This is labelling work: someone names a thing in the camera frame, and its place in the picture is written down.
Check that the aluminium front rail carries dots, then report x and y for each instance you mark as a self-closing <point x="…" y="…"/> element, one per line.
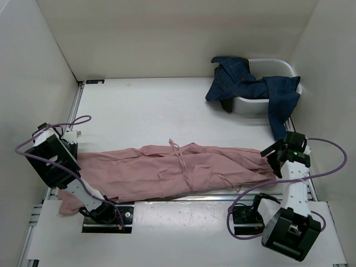
<point x="185" y="198"/>

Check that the white plastic basket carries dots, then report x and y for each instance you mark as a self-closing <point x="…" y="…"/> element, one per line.
<point x="277" y="75"/>

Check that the pink trousers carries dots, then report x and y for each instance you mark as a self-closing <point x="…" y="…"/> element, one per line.
<point x="154" y="171"/>

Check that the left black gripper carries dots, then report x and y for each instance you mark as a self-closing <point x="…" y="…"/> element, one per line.
<point x="74" y="148"/>

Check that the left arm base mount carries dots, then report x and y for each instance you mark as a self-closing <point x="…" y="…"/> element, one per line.
<point x="122" y="219"/>

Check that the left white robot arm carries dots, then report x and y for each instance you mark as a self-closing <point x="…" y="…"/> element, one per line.
<point x="54" y="157"/>

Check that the dark blue jeans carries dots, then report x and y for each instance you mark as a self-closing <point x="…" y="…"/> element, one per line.
<point x="232" y="79"/>

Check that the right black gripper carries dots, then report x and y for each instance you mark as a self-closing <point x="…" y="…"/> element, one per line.
<point x="276" y="146"/>

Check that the aluminium left rail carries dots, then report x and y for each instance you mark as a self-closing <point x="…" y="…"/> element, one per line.
<point x="53" y="193"/>

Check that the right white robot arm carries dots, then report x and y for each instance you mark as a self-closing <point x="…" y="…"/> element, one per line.
<point x="289" y="227"/>

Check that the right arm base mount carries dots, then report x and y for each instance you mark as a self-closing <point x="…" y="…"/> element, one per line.
<point x="244" y="219"/>

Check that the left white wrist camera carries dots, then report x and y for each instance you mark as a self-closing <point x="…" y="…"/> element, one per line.
<point x="71" y="137"/>

